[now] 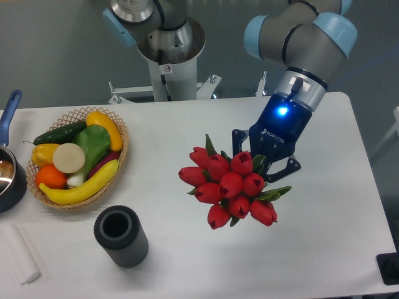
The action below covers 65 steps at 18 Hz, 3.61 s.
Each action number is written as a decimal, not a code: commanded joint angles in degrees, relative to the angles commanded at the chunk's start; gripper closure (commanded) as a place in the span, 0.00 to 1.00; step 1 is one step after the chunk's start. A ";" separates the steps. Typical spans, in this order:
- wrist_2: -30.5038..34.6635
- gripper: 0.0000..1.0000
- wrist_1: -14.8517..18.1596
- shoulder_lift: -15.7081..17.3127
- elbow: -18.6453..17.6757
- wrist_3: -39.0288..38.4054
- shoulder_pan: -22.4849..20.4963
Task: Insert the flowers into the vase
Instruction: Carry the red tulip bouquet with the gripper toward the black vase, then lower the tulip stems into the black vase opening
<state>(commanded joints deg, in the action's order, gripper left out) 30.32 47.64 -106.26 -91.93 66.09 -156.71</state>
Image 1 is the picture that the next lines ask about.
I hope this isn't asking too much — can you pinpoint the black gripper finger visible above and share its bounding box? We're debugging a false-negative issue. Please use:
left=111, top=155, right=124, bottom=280
left=264, top=155, right=302, bottom=183
left=232, top=129, right=249, bottom=156

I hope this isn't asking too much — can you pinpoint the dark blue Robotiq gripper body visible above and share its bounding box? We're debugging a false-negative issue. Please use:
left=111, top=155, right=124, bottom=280
left=249, top=94, right=312, bottom=163

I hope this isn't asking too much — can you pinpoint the red tulip bouquet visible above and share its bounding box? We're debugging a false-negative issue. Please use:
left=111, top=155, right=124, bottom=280
left=178, top=135, right=292, bottom=230

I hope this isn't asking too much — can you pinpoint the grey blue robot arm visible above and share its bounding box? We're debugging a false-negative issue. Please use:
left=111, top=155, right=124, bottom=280
left=102, top=1, right=358, bottom=183

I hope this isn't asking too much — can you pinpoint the dark grey ribbed vase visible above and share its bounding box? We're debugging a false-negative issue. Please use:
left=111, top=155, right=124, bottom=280
left=94, top=205, right=149, bottom=268

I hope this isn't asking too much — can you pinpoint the purple eggplant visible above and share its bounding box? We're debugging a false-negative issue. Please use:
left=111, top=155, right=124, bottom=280
left=87, top=151, right=120, bottom=179

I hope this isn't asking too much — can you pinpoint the black device at edge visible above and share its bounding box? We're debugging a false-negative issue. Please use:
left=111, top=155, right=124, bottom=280
left=376, top=252, right=398, bottom=285

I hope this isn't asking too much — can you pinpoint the green leafy bok choy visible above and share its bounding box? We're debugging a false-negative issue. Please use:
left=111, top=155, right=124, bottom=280
left=67, top=125, right=110, bottom=188

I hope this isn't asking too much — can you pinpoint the yellow squash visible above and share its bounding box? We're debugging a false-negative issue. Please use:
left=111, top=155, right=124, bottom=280
left=86, top=111, right=123, bottom=151

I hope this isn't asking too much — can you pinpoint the beige round onion slice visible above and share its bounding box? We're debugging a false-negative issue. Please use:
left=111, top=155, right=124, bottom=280
left=52, top=143, right=85, bottom=174

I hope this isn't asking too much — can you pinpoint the green cucumber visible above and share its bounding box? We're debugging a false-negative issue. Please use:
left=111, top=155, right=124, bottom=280
left=24, top=121, right=87, bottom=146

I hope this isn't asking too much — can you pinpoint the yellow banana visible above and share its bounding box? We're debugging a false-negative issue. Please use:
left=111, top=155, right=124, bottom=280
left=39, top=159, right=119, bottom=206

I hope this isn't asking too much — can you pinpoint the orange fruit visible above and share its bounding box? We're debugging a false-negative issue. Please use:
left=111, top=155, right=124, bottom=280
left=35, top=165, right=67, bottom=189

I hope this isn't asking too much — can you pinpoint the yellow bell pepper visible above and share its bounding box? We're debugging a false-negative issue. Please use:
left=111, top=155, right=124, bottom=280
left=31, top=143, right=60, bottom=168

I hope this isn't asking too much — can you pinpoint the white folded cloth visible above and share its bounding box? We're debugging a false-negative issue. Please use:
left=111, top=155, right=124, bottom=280
left=1, top=224, right=41, bottom=285

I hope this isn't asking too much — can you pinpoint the white metal table frame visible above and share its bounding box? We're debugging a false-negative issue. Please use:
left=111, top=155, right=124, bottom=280
left=108, top=71, right=267, bottom=104

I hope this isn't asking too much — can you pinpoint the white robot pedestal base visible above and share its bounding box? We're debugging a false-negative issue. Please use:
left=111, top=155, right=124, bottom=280
left=137, top=17, right=205, bottom=102

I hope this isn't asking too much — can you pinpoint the blue handled saucepan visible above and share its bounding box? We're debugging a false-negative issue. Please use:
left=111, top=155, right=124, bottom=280
left=1, top=90, right=27, bottom=213

